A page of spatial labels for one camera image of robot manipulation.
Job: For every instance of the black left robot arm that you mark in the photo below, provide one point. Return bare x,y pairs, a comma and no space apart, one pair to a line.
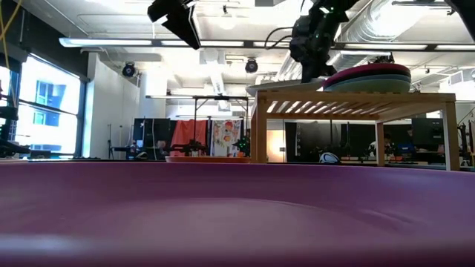
9,150

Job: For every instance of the magenta plate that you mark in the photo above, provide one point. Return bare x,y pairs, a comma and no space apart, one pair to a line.
367,69

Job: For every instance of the floral hanging cloth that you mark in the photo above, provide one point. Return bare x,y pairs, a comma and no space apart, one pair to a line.
226,135

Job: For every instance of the large window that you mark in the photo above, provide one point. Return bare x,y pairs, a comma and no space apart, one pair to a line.
48,111

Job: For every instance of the white blue ball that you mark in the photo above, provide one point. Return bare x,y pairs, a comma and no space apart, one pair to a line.
329,158

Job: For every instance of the orange plate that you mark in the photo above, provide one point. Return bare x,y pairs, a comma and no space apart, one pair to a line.
208,159

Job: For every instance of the purple plate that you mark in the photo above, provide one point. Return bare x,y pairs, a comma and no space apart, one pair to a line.
237,207

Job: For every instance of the silver ventilation duct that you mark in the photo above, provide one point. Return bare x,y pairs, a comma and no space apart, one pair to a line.
389,22

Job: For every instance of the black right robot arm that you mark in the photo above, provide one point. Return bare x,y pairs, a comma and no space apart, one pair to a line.
465,15

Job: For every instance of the orange hanging cloth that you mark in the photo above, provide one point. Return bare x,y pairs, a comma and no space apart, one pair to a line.
189,133

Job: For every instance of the long ceiling light strip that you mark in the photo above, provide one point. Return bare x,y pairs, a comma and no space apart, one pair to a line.
148,42
386,46

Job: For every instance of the wooden slatted shelf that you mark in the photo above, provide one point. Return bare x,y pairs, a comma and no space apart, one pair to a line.
352,98

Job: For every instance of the black metal stand frame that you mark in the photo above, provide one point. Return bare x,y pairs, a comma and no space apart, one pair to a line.
222,98

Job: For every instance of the black screen panel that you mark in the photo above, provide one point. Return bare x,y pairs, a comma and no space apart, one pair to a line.
152,130

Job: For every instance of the person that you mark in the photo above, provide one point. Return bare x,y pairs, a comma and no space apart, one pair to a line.
382,146

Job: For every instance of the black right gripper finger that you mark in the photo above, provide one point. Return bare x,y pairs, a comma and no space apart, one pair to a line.
311,74

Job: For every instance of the light blue plate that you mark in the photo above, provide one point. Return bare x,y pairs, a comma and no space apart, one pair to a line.
371,87

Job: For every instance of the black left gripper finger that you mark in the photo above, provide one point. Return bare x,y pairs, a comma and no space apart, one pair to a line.
182,27

